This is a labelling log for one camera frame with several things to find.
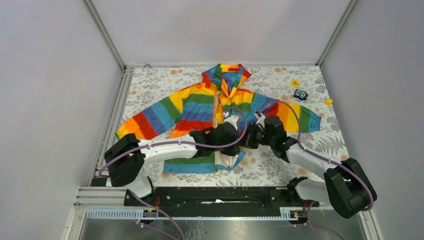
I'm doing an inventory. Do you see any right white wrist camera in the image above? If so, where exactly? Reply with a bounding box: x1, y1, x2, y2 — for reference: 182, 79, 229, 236
254, 111, 266, 130

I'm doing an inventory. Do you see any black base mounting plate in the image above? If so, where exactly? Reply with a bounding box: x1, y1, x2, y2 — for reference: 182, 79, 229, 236
123, 186, 312, 217

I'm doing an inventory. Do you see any perforated aluminium rail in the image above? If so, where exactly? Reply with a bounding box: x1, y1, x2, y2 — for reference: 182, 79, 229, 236
85, 206, 299, 221

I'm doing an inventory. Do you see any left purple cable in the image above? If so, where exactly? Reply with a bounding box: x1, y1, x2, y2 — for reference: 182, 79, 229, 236
97, 106, 249, 240

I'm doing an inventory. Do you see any rainbow striped hooded jacket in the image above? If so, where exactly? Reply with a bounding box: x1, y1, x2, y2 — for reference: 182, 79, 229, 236
114, 63, 322, 175

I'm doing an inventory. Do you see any yellow round token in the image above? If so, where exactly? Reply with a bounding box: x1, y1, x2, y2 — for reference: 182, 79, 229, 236
290, 79, 301, 88

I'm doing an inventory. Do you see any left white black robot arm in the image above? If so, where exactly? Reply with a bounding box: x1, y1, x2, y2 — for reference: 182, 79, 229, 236
103, 121, 240, 206

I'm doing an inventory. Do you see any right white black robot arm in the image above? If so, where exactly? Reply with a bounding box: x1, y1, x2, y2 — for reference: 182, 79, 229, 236
239, 116, 378, 219

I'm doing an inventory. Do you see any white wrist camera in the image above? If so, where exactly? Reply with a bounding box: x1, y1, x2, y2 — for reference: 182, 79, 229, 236
254, 111, 266, 130
223, 111, 240, 130

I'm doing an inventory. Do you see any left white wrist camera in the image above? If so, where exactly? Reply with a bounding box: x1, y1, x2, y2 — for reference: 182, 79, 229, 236
223, 111, 240, 130

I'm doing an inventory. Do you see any small yellow cube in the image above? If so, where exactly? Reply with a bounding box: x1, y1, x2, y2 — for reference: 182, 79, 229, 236
325, 98, 333, 106

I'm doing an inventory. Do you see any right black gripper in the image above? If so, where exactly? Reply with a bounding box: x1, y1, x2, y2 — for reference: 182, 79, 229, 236
238, 123, 275, 150

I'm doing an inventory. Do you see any small black printed card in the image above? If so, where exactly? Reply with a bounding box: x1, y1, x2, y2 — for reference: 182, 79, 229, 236
293, 89, 309, 101

